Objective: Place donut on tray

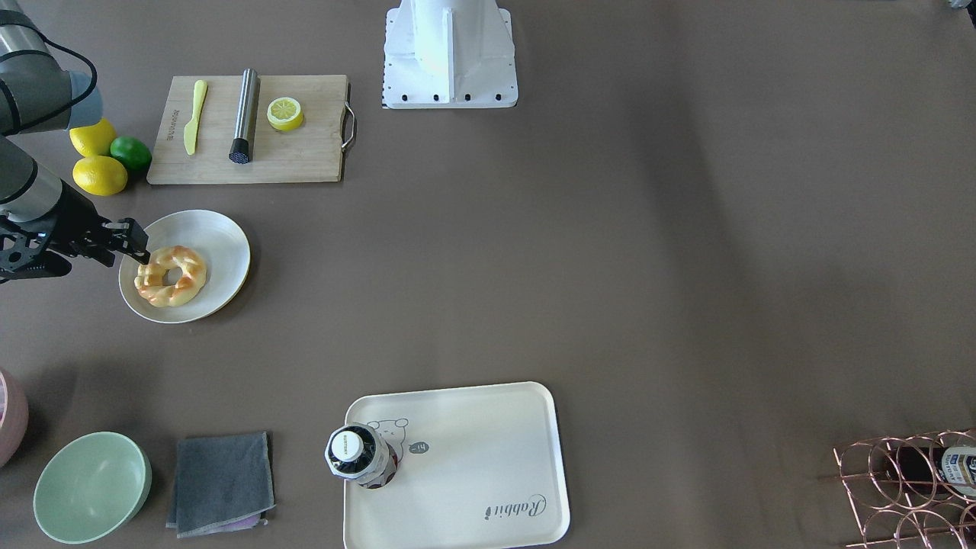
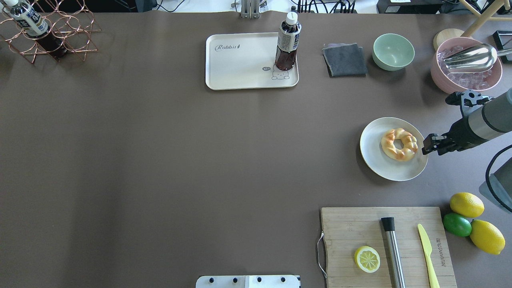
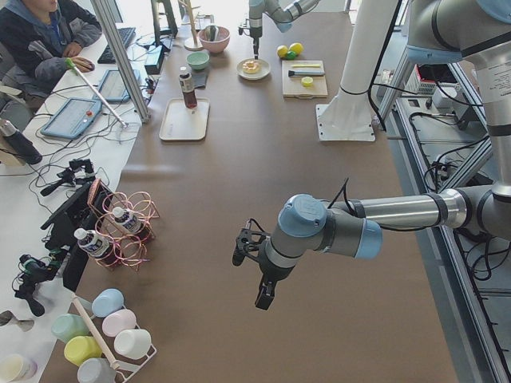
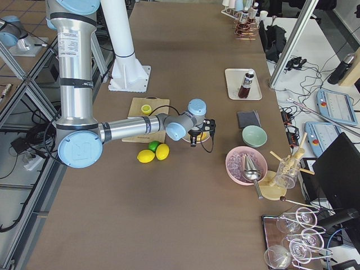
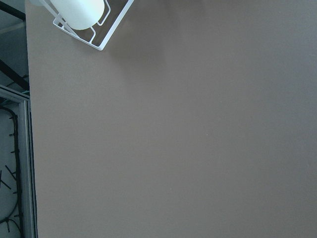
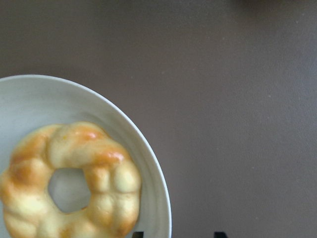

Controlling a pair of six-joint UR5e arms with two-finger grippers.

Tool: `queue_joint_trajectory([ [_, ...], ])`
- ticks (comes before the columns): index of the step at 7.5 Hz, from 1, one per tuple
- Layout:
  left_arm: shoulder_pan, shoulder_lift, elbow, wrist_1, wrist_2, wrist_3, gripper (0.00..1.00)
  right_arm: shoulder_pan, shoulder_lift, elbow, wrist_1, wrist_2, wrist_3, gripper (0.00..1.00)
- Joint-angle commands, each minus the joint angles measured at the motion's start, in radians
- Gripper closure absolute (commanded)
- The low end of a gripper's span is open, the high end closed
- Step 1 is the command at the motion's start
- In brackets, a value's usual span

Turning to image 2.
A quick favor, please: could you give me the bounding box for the cream rabbit tray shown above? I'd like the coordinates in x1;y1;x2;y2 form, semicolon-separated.
205;32;299;90

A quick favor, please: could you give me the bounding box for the steel muddler bar tool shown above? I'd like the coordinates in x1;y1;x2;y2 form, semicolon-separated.
381;217;406;288

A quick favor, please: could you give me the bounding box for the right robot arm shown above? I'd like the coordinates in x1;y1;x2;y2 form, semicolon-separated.
422;90;512;213

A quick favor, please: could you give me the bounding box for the yellow plastic knife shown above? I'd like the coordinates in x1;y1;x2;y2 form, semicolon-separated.
417;224;440;288

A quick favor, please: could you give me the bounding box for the copper wire bottle rack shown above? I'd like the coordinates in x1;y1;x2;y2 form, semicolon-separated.
1;0;101;64

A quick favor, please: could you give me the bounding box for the lemon half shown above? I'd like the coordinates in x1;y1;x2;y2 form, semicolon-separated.
354;246;380;273

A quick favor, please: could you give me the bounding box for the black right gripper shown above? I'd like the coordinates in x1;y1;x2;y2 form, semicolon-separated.
421;117;477;156

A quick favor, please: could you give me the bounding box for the tea bottle in rack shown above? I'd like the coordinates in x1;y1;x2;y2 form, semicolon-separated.
2;0;68;60

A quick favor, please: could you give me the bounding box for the round wooden stand base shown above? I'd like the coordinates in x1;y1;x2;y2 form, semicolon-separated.
433;28;465;50

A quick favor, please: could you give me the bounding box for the upper whole lemon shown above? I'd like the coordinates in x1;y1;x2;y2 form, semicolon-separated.
449;192;485;218

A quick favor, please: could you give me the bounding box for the white round plate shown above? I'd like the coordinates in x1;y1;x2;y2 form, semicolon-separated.
360;117;428;182

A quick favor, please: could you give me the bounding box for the lower whole lemon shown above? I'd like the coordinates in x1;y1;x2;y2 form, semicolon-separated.
470;219;506;255

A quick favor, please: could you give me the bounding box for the pink ice bowl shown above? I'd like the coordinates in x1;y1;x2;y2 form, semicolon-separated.
430;37;503;94

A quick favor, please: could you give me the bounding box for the steel ice scoop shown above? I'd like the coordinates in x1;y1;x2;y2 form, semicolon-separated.
443;44;512;73

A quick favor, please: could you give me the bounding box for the twisted glazed donut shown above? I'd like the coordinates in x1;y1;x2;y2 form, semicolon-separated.
380;128;418;162

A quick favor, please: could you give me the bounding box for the mint green bowl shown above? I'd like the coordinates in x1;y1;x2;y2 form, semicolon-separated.
372;33;415;71

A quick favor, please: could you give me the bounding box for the grey folded cloth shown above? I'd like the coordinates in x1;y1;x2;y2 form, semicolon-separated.
322;43;368;77

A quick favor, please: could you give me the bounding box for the whole lemon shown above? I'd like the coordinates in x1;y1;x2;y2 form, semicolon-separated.
449;192;485;218
470;219;506;255

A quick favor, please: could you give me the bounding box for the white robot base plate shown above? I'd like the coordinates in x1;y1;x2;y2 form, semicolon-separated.
195;274;301;288

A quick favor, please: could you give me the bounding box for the green lime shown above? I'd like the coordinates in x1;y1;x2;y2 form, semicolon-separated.
442;212;472;237

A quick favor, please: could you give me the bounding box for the dark tea bottle on tray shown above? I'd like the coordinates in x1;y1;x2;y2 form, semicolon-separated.
275;12;302;71

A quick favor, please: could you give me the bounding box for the bamboo cutting board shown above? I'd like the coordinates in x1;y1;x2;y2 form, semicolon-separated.
321;207;457;288

